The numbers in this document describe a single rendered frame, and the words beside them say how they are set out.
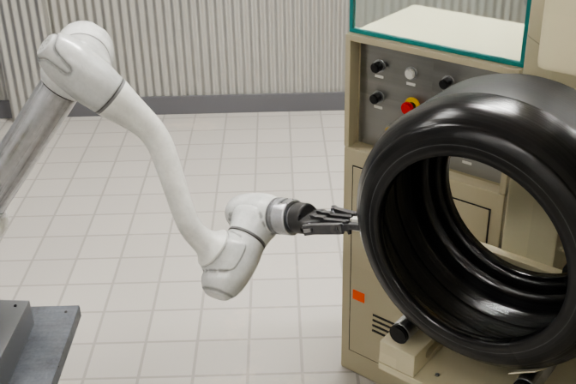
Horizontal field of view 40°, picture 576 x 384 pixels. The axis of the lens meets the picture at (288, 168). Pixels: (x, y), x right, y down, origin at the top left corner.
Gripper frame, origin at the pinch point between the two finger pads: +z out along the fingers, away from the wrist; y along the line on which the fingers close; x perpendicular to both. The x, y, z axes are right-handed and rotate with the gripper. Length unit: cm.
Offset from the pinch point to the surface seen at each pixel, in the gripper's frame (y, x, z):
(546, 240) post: 26.3, 12.9, 29.6
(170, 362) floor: 24, 78, -122
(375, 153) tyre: -9.4, -20.7, 13.3
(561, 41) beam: -36, -47, 64
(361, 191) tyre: -10.3, -12.8, 8.8
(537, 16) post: 26, -38, 34
